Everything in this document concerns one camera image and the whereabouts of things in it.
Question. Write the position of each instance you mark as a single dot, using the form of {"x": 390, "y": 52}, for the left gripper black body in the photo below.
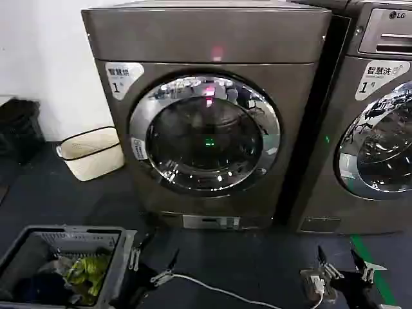
{"x": 145, "y": 274}

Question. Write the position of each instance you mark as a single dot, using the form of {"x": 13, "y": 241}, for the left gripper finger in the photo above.
{"x": 134, "y": 257}
{"x": 162, "y": 276}

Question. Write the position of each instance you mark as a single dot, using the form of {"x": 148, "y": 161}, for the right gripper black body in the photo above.
{"x": 351, "y": 287}

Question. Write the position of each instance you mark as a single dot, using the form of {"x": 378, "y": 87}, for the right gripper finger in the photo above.
{"x": 329, "y": 268}
{"x": 367, "y": 272}

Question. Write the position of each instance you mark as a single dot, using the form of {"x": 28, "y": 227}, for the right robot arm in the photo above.
{"x": 313, "y": 280}

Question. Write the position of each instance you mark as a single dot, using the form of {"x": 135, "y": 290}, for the green floor tape strip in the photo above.
{"x": 373, "y": 257}

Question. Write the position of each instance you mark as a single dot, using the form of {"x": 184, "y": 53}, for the yellow-green garment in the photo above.
{"x": 88, "y": 270}

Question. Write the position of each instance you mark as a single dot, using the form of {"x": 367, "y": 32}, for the grey garment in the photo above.
{"x": 56, "y": 265}

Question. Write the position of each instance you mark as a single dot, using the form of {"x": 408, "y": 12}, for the grey dryer with drawer panel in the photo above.
{"x": 325, "y": 180}

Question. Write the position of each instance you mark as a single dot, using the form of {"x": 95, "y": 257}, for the dark blue garment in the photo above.
{"x": 42, "y": 288}

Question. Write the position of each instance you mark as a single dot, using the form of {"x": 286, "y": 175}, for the cream fabric laundry bin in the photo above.
{"x": 93, "y": 154}

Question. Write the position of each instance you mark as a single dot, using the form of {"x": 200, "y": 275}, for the grey plastic laundry basket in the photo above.
{"x": 19, "y": 248}

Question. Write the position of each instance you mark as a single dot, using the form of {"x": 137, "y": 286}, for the round chrome-rimmed glass door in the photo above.
{"x": 380, "y": 145}

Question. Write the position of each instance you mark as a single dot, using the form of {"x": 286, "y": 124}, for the round glass dryer door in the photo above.
{"x": 206, "y": 151}

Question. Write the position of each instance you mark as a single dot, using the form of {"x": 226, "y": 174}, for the black plastic crate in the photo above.
{"x": 19, "y": 128}

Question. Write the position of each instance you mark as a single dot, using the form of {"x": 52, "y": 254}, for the grey front-load dryer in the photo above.
{"x": 199, "y": 42}

